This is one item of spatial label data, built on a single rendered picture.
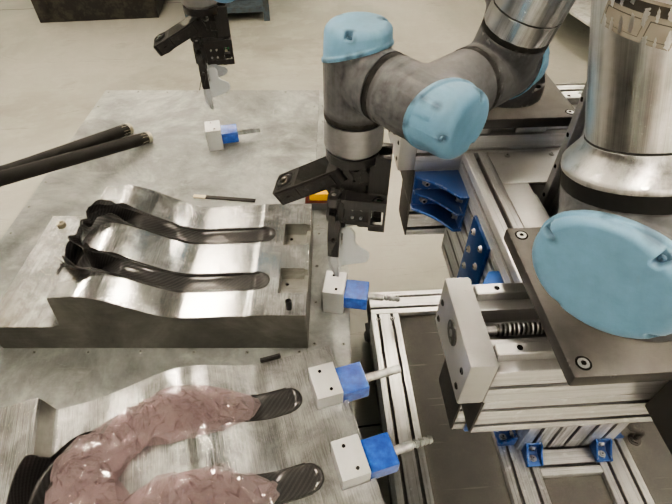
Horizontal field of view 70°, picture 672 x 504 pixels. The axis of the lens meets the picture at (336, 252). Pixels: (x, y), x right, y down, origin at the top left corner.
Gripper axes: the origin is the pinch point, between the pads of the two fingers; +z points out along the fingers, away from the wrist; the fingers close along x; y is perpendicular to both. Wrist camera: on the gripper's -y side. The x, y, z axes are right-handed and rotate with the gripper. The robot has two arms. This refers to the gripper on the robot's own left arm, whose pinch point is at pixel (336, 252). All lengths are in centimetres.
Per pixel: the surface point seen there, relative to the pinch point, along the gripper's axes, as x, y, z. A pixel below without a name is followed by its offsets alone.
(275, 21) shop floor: 342, -97, 97
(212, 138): 43, -36, 10
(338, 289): -1.5, 0.7, 7.4
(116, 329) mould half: -14.3, -32.5, 7.6
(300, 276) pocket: -0.9, -5.8, 5.9
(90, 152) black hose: 30, -60, 8
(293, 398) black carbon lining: -21.7, -2.9, 7.5
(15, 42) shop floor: 274, -282, 98
